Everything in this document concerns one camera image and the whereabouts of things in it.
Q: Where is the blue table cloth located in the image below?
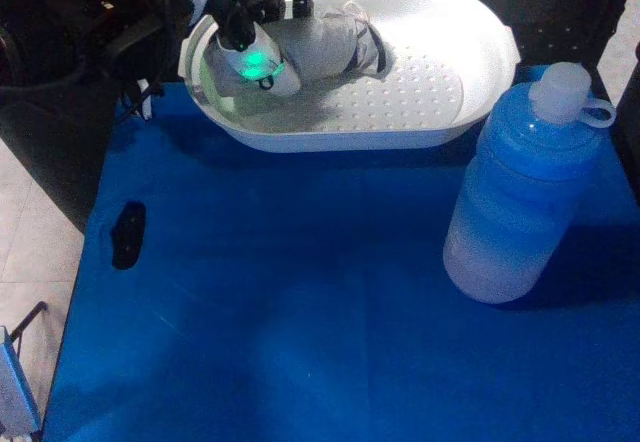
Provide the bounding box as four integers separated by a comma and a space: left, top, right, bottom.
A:
42, 64, 640, 442

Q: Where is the white oval perforated basin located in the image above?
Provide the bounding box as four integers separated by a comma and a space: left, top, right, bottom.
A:
177, 0, 522, 154

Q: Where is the blue translucent water bottle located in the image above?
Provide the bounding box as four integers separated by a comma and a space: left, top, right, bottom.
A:
442, 61, 617, 306

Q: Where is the grey umbrella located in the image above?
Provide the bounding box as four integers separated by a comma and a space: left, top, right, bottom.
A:
277, 0, 389, 82

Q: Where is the black metal stand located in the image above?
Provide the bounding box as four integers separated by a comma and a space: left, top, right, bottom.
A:
8, 300, 49, 349

